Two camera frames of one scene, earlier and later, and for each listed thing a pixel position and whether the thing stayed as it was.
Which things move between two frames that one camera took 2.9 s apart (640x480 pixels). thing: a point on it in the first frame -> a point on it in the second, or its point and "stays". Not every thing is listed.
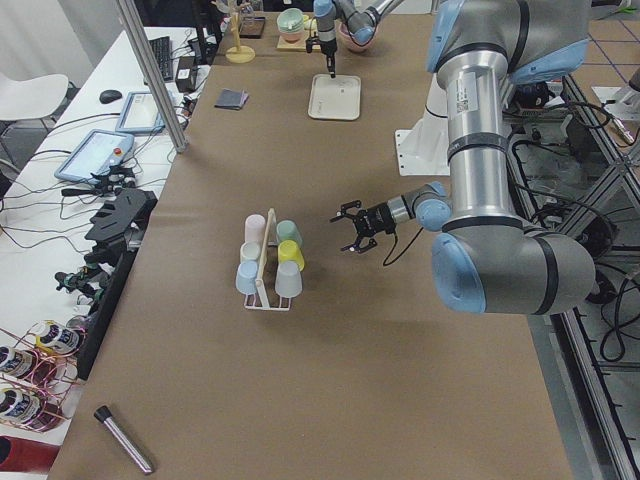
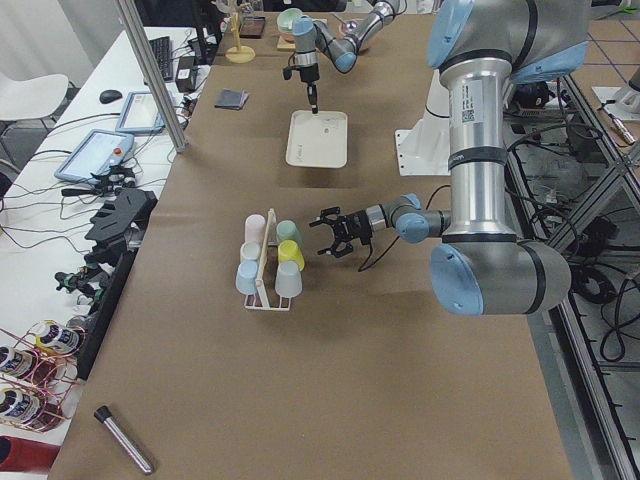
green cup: [287, 229] stays
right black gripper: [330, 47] -> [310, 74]
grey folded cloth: [230, 99] stays
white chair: [31, 97] stays
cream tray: [335, 98] -> [318, 140]
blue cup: [246, 277] stays
